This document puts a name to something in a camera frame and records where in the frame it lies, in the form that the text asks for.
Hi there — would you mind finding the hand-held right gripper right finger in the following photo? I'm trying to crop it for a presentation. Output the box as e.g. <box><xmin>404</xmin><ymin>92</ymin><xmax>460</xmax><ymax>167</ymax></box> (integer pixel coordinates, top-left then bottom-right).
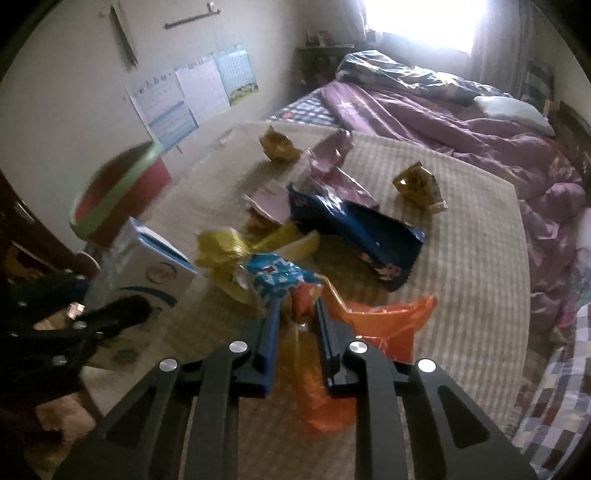
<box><xmin>314</xmin><ymin>298</ymin><xmax>539</xmax><ymax>480</ymax></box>

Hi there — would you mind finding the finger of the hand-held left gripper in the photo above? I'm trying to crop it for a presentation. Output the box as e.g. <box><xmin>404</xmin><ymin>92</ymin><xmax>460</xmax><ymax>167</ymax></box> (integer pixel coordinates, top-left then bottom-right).
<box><xmin>9</xmin><ymin>271</ymin><xmax>91</xmax><ymax>302</ymax></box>
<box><xmin>71</xmin><ymin>295</ymin><xmax>154</xmax><ymax>343</ymax></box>

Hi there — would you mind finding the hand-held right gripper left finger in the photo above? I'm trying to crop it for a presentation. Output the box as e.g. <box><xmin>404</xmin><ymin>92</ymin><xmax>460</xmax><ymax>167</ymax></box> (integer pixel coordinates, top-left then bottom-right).
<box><xmin>53</xmin><ymin>295</ymin><xmax>282</xmax><ymax>480</ymax></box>

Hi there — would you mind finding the blue patterned wrapper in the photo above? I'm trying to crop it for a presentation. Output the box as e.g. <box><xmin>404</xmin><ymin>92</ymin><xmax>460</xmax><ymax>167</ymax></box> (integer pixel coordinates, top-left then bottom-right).
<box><xmin>239</xmin><ymin>253</ymin><xmax>308</xmax><ymax>302</ymax></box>

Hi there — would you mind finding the orange plastic bag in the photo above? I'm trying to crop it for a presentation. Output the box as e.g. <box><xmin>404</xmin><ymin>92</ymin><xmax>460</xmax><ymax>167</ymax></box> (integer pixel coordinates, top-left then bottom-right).
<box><xmin>288</xmin><ymin>281</ymin><xmax>438</xmax><ymax>433</ymax></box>

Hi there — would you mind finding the white carton with teal print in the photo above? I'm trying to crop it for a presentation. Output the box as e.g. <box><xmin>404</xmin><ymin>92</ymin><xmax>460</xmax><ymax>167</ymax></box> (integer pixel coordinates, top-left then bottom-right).
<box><xmin>92</xmin><ymin>216</ymin><xmax>200</xmax><ymax>371</ymax></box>

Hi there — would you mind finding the red basin with green rim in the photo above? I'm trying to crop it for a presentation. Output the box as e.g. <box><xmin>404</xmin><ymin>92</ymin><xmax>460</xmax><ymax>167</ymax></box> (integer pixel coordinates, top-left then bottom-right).
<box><xmin>68</xmin><ymin>140</ymin><xmax>172</xmax><ymax>246</ymax></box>

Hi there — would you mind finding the pink foil wrapper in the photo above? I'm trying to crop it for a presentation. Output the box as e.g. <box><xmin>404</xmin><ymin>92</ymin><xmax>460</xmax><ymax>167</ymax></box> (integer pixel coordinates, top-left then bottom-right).
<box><xmin>306</xmin><ymin>128</ymin><xmax>382</xmax><ymax>209</ymax></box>

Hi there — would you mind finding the small yellow wrapper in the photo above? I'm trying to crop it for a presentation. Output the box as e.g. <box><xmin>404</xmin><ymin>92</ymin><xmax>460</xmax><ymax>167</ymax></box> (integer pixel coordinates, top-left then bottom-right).
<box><xmin>257</xmin><ymin>124</ymin><xmax>304</xmax><ymax>163</ymax></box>

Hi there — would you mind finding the person's left hand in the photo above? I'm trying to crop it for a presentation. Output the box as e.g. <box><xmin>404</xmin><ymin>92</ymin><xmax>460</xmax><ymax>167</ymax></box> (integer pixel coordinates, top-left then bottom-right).
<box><xmin>34</xmin><ymin>396</ymin><xmax>95</xmax><ymax>435</ymax></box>

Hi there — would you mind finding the dark wooden door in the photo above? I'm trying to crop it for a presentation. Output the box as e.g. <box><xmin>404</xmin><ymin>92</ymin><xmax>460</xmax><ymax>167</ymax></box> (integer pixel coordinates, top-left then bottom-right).
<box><xmin>0</xmin><ymin>170</ymin><xmax>75</xmax><ymax>278</ymax></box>

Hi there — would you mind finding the yellow plastic bag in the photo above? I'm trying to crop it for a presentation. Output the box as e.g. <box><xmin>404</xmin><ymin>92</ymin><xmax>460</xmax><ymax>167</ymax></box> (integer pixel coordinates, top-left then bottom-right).
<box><xmin>195</xmin><ymin>228</ymin><xmax>322</xmax><ymax>306</ymax></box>

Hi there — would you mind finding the dark blue snack packet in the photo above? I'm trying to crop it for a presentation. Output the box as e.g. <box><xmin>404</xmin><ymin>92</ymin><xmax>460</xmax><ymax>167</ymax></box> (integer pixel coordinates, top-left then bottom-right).
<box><xmin>287</xmin><ymin>182</ymin><xmax>428</xmax><ymax>292</ymax></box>

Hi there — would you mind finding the pale pink paper packet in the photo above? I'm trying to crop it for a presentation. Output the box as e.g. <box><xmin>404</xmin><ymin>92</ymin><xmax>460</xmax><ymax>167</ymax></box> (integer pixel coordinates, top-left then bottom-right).
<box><xmin>242</xmin><ymin>179</ymin><xmax>297</xmax><ymax>223</ymax></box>

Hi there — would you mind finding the beige woven mat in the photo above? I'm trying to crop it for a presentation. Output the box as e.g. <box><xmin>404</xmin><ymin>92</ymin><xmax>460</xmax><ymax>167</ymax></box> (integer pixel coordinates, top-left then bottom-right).
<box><xmin>83</xmin><ymin>120</ymin><xmax>533</xmax><ymax>480</ymax></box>

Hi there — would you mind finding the gold snack packet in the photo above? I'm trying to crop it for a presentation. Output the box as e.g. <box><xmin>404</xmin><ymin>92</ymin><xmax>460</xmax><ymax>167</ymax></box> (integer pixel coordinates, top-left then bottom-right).
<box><xmin>392</xmin><ymin>161</ymin><xmax>450</xmax><ymax>216</ymax></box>

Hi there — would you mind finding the checkered cartoon bed sheet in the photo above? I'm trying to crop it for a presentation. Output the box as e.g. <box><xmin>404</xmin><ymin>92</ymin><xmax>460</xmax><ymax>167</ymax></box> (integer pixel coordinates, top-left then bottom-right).
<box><xmin>269</xmin><ymin>88</ymin><xmax>343</xmax><ymax>126</ymax></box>

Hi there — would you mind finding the purple quilt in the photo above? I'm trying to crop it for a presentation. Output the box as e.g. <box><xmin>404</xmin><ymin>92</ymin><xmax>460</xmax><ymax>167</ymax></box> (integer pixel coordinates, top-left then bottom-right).
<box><xmin>320</xmin><ymin>80</ymin><xmax>588</xmax><ymax>329</ymax></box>

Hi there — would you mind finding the patchwork checkered cloth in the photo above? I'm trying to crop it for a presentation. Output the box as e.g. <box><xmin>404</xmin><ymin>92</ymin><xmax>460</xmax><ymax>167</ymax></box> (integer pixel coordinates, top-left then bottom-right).
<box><xmin>512</xmin><ymin>302</ymin><xmax>591</xmax><ymax>480</ymax></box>

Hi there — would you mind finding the blue patterned quilt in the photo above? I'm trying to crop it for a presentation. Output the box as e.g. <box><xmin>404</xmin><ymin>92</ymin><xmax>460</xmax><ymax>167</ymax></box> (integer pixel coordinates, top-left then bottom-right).
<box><xmin>335</xmin><ymin>49</ymin><xmax>509</xmax><ymax>101</ymax></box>

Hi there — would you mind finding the cluttered corner shelf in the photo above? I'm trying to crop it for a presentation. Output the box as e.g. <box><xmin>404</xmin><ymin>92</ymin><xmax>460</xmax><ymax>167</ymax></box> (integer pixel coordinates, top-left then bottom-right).
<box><xmin>295</xmin><ymin>30</ymin><xmax>357</xmax><ymax>89</ymax></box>

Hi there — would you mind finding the white pillow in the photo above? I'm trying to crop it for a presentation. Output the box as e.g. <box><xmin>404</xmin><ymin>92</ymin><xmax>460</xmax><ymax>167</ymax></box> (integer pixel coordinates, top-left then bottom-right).
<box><xmin>473</xmin><ymin>94</ymin><xmax>556</xmax><ymax>137</ymax></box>

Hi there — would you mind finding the dark wooden headboard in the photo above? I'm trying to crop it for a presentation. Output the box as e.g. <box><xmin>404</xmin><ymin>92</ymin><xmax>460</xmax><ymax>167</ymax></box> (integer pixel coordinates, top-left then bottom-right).
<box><xmin>553</xmin><ymin>100</ymin><xmax>591</xmax><ymax>186</ymax></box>

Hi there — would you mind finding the bright window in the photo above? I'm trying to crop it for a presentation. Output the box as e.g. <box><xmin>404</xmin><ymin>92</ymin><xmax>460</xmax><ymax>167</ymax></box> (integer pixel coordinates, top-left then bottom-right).
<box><xmin>364</xmin><ymin>0</ymin><xmax>486</xmax><ymax>52</ymax></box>

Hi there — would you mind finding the hanging plaid cloth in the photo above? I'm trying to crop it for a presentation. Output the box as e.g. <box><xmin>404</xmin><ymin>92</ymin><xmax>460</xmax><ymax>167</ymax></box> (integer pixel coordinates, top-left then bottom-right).
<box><xmin>522</xmin><ymin>59</ymin><xmax>556</xmax><ymax>110</ymax></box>

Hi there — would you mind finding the sheer pink curtain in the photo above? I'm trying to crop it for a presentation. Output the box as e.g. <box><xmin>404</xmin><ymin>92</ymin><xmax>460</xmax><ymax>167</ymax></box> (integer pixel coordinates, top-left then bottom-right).
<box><xmin>471</xmin><ymin>0</ymin><xmax>528</xmax><ymax>94</ymax></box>

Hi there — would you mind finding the blue chart wall poster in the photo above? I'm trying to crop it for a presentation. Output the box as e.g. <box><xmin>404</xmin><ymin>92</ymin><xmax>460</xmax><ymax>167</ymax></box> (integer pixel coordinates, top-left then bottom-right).
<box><xmin>124</xmin><ymin>73</ymin><xmax>201</xmax><ymax>151</ymax></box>

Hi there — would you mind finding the white chart wall poster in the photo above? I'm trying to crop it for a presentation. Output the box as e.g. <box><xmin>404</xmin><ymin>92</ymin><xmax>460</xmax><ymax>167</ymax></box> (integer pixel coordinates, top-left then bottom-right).
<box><xmin>174</xmin><ymin>57</ymin><xmax>231</xmax><ymax>123</ymax></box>

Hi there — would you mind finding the teal wall poster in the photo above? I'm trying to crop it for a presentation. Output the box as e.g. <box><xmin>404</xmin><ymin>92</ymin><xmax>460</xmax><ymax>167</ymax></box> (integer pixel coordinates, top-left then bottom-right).
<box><xmin>213</xmin><ymin>43</ymin><xmax>260</xmax><ymax>107</ymax></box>

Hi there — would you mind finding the long metal wall bracket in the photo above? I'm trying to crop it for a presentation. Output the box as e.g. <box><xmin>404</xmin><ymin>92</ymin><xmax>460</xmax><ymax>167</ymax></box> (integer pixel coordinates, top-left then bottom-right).
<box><xmin>108</xmin><ymin>3</ymin><xmax>139</xmax><ymax>71</ymax></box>

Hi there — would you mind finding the short metal wall bracket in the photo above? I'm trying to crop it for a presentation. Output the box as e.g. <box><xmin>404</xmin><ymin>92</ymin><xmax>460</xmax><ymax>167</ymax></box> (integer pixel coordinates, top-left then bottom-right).
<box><xmin>163</xmin><ymin>2</ymin><xmax>222</xmax><ymax>30</ymax></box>

